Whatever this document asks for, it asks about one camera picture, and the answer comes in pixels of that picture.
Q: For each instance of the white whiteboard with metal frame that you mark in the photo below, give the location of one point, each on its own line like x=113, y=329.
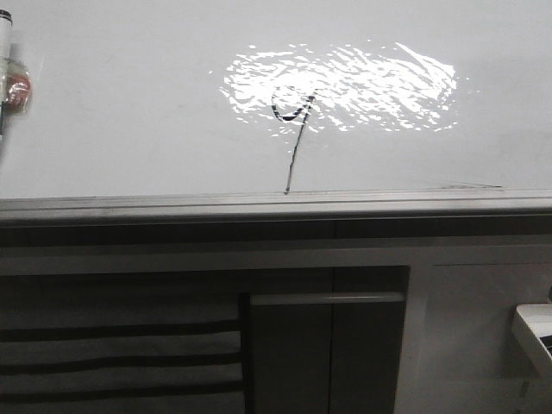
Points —
x=279, y=108

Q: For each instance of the grey cabinet panel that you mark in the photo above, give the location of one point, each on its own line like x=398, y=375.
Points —
x=326, y=353

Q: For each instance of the white whiteboard marker with tape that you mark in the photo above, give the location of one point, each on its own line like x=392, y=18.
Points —
x=16, y=86

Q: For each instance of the white tray at right edge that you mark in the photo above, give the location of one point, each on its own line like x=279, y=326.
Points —
x=531, y=326

